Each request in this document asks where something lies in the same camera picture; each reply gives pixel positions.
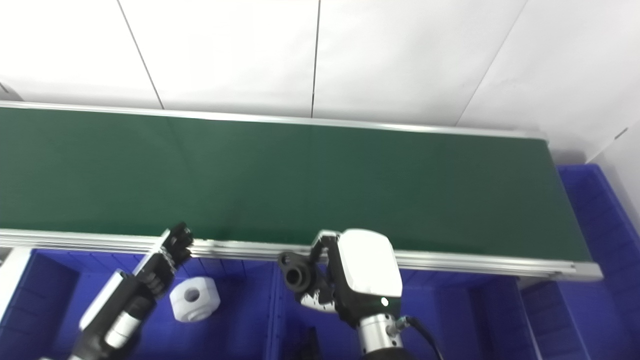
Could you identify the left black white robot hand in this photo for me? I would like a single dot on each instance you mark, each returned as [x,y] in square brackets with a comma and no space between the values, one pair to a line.
[130,295]

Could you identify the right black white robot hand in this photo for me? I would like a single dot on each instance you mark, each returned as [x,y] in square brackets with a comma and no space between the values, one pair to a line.
[365,270]

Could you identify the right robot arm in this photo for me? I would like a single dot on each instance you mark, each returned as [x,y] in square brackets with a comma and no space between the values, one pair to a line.
[380,335]

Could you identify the white hexagonal part with hole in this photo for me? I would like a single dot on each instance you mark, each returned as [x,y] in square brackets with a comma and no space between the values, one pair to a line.
[197,305]

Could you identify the blue plastic bin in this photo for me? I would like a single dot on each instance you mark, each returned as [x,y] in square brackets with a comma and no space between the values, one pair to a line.
[235,330]
[605,250]
[460,320]

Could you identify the black flange part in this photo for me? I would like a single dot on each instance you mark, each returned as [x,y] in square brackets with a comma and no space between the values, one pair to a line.
[296,274]

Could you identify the green conveyor belt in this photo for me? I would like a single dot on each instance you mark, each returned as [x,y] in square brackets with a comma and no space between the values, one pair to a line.
[320,185]

